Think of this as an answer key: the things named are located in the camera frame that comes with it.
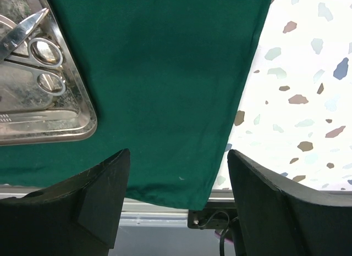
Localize green surgical cloth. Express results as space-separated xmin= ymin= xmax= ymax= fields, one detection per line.
xmin=1 ymin=0 xmax=271 ymax=210

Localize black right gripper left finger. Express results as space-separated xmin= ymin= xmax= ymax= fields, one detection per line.
xmin=1 ymin=149 xmax=130 ymax=255

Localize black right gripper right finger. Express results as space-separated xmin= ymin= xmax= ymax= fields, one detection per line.
xmin=227 ymin=150 xmax=351 ymax=255

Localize aluminium front rail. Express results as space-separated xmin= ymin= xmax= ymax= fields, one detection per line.
xmin=1 ymin=184 xmax=351 ymax=227

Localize steel tweezers in tray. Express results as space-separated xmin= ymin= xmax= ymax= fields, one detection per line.
xmin=1 ymin=109 xmax=78 ymax=123

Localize steel scissors in tray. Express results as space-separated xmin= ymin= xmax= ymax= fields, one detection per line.
xmin=1 ymin=8 xmax=66 ymax=97

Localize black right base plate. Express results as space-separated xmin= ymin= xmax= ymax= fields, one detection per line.
xmin=187 ymin=208 xmax=238 ymax=230

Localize stainless steel instrument tray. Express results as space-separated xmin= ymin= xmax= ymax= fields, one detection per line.
xmin=1 ymin=0 xmax=97 ymax=146

